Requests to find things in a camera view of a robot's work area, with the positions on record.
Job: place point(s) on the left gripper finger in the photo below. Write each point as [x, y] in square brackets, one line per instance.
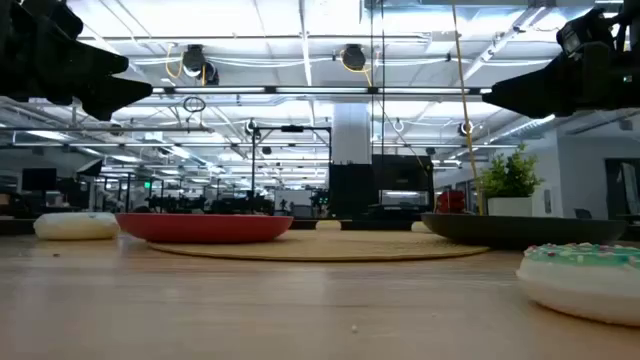
[115, 95]
[60, 65]

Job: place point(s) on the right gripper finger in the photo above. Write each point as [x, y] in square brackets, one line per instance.
[530, 97]

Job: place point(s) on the large white frosted donut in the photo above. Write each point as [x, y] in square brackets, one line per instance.
[75, 227]

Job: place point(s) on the small yellow donut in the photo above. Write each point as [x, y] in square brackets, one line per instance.
[328, 226]
[421, 228]

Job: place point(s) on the small green frosted donut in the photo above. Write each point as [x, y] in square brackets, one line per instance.
[580, 295]

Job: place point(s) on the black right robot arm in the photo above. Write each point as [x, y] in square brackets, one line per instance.
[631, 20]

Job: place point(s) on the green plant in white pot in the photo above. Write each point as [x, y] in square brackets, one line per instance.
[510, 175]

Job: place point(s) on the black monitor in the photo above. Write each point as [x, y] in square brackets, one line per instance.
[39, 179]

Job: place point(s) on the red storage bin stack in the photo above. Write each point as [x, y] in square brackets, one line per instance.
[450, 202]

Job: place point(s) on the black round plate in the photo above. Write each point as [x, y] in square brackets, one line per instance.
[520, 232]

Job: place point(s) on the thin black vertical pole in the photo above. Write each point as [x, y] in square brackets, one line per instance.
[371, 125]
[383, 125]

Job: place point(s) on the black cabinet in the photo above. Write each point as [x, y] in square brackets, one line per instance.
[400, 172]

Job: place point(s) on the red round plate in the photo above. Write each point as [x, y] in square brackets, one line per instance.
[200, 230]

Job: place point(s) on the white square column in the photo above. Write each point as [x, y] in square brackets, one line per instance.
[351, 132]

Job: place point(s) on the long strip light fixture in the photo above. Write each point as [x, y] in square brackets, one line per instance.
[320, 90]

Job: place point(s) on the round woven straw placemat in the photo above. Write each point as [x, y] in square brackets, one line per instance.
[325, 247]

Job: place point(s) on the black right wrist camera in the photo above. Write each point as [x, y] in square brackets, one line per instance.
[582, 32]

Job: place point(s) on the black background rig frame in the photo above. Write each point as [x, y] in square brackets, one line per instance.
[292, 128]

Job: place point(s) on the black aluminium rig frame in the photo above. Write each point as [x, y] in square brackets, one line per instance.
[300, 225]

